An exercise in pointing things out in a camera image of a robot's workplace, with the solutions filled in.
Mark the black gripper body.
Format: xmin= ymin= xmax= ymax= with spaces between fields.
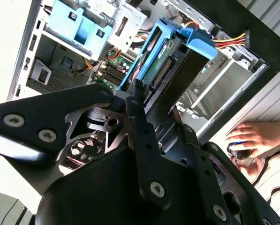
xmin=35 ymin=106 xmax=211 ymax=225

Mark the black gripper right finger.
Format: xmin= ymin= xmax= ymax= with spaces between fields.
xmin=173 ymin=105 xmax=280 ymax=225

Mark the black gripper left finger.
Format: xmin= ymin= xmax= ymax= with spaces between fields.
xmin=0 ymin=79 xmax=172 ymax=210

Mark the round black blue-ring tool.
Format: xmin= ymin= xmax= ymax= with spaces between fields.
xmin=227 ymin=142 xmax=253 ymax=161

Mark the hard disk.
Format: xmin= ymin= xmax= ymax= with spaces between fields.
xmin=117 ymin=18 xmax=219 ymax=115

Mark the red yellow power wire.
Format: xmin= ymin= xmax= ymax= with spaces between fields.
xmin=181 ymin=20 xmax=252 ymax=50

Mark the bare person hand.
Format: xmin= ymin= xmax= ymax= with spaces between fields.
xmin=225 ymin=118 xmax=280 ymax=158

